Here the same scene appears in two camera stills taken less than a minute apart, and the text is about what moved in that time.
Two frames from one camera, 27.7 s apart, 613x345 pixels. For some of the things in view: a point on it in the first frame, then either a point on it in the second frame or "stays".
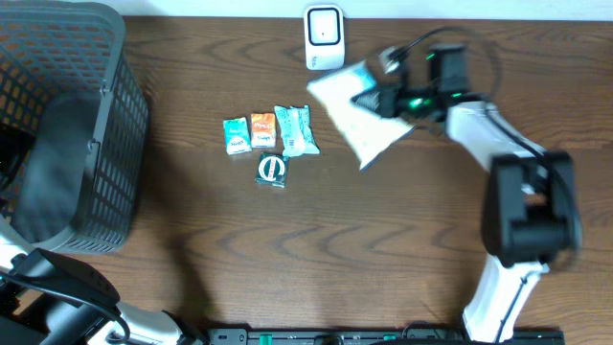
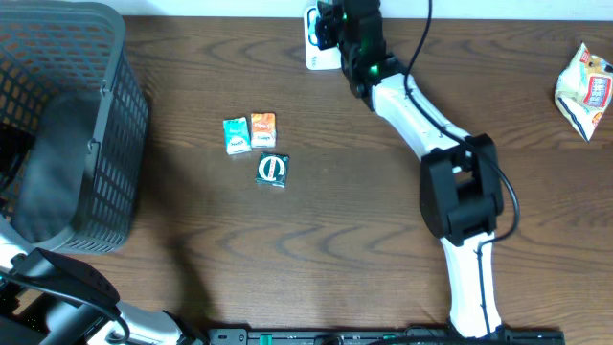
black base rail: x=372 y=336 stays
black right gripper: x=384 y=102 to x=321 y=37
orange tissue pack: x=262 y=130 stays
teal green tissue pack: x=237 y=135 stays
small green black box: x=272 y=170 stays
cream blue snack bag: x=370 y=137 to x=584 y=91
